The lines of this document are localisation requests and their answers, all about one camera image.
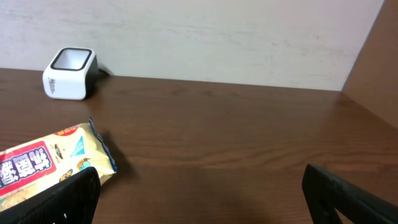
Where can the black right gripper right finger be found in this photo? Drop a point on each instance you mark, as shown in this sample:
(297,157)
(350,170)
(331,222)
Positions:
(327,195)

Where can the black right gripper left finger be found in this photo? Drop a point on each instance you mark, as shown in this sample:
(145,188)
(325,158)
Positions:
(72,200)

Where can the cream snack chips bag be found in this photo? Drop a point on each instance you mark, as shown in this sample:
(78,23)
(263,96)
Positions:
(32,167)

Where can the white barcode scanner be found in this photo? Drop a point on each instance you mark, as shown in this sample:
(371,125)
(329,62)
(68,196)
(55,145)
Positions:
(71,75)

